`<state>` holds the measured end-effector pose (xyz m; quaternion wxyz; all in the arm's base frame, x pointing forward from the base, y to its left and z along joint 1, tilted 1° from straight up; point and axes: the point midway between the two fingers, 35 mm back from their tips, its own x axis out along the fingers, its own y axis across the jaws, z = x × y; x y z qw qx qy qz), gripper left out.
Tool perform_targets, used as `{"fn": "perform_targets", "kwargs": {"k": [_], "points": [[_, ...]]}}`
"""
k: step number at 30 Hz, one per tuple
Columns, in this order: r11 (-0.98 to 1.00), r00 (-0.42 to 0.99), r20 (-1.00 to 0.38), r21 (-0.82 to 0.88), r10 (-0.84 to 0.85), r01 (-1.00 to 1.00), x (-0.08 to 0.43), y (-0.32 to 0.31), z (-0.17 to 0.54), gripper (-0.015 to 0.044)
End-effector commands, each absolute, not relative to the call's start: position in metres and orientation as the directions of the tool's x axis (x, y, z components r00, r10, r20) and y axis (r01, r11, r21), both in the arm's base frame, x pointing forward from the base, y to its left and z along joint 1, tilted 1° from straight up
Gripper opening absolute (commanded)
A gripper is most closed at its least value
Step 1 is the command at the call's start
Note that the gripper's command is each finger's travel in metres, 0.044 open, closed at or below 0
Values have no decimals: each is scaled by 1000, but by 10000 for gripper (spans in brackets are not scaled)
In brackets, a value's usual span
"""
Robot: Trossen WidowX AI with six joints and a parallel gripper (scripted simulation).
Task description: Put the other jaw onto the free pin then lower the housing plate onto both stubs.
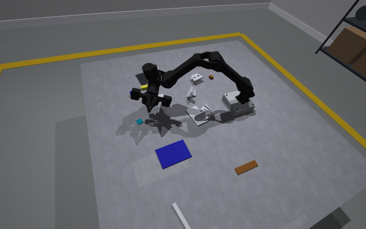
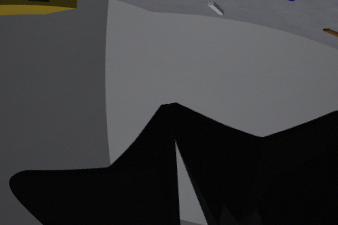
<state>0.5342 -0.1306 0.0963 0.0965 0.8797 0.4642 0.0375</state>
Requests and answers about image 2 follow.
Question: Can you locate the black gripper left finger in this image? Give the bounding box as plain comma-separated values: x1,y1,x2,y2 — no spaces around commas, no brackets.
9,105,181,225

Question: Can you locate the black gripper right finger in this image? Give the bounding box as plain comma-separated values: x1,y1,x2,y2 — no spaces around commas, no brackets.
169,103,338,225

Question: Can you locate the brown flat rectangular plate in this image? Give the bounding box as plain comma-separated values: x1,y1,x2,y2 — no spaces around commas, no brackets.
323,29,338,37

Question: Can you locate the grey flat bar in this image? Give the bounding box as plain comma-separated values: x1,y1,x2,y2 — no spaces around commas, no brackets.
208,1,224,15

